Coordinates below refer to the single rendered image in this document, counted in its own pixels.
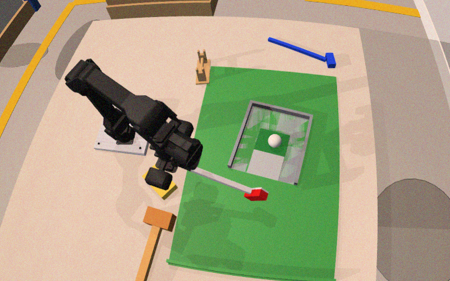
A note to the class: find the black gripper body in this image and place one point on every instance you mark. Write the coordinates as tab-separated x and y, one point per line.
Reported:
158	177

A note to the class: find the green putting mat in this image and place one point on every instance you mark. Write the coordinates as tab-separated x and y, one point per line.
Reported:
294	231

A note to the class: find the white golf ball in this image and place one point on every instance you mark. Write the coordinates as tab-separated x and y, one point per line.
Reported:
274	140

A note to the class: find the yellow block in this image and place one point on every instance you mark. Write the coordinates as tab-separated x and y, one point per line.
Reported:
162	193

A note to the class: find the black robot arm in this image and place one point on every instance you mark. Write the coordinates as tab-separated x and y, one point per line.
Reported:
148	117

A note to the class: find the blue putter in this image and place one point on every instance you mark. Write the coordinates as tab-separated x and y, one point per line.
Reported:
329	57

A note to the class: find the grey golf putter with red face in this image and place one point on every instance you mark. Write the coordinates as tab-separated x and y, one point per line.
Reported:
253	194

